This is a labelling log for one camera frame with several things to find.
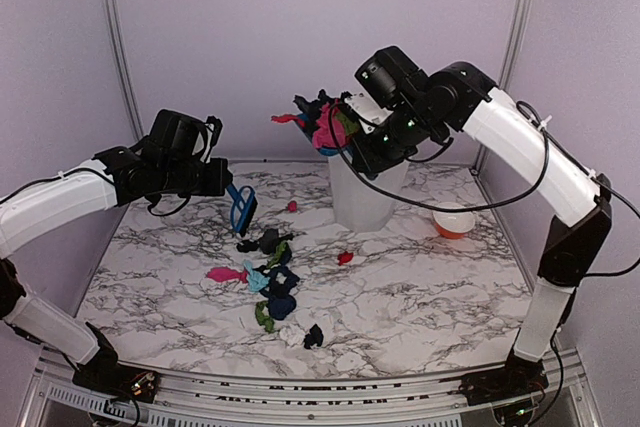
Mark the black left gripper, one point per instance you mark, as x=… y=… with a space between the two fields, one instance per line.
x=221 y=177

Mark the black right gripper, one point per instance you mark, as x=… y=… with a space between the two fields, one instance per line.
x=372 y=160

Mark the blue hand brush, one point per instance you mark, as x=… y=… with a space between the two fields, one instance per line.
x=243 y=208

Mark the blue plastic dustpan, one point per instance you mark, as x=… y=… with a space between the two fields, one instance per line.
x=310 y=112

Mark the pink paper scrap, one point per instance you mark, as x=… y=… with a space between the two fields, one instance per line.
x=225 y=274

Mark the black paper scrap back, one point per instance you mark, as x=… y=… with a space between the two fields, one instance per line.
x=266 y=244

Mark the black paper scrap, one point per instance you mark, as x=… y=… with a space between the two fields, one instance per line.
x=266 y=244
x=313 y=338

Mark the light blue paper scrap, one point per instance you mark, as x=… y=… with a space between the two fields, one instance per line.
x=256 y=281

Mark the small red paper scrap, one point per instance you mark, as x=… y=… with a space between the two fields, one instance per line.
x=344 y=258

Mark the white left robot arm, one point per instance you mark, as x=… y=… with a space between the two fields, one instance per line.
x=112 y=178

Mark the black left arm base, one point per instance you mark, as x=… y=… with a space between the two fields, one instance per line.
x=104 y=373

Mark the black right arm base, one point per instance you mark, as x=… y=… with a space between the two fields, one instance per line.
x=517 y=377

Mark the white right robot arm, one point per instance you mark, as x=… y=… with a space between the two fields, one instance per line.
x=466 y=100

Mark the white plastic waste bin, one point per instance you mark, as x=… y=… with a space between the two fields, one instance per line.
x=356 y=206

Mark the white and orange bowl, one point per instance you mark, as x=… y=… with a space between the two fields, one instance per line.
x=454 y=225

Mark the navy paper scrap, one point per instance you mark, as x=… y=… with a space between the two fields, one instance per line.
x=280 y=301

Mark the white paper scrap front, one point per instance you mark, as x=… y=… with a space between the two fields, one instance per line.
x=292 y=336

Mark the black paper scrap front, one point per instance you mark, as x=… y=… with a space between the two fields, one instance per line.
x=313 y=338

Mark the right aluminium corner post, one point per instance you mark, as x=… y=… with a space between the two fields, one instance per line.
x=515 y=42

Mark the aluminium corner post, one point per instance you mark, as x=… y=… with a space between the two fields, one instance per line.
x=123 y=74
x=515 y=42

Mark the left aluminium corner post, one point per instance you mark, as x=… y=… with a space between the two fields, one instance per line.
x=123 y=74

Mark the aluminium front frame rail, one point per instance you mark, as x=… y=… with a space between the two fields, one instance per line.
x=197 y=399

